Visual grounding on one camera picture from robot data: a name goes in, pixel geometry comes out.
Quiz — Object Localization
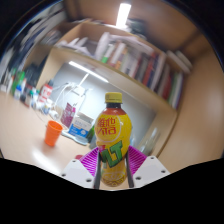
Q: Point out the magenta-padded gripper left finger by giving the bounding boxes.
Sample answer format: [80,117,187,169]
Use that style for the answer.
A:
[60,146,102,190]

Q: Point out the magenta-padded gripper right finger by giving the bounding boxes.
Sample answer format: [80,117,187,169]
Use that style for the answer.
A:
[124,145,171,189]

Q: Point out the yellow drink bottle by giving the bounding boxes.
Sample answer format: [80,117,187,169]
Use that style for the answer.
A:
[94,92,133,188]

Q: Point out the orange plastic cup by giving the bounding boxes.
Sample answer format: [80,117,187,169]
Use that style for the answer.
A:
[44,120,64,148]

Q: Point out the blue white tissue box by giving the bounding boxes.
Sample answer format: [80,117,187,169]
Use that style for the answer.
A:
[68,113,95,139]

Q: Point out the pink packet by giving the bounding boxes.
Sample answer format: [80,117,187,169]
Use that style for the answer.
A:
[60,102,77,129]

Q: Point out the wooden shelf unit with books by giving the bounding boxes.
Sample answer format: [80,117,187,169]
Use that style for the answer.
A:
[36,19,194,111]

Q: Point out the white desk lamp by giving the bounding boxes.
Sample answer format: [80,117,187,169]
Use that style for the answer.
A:
[53,60,109,101]

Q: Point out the green box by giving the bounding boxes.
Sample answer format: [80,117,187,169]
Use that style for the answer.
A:
[11,71,26,96]

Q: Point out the white ceiling light bar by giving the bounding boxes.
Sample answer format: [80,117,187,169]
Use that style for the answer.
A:
[115,2,132,29]

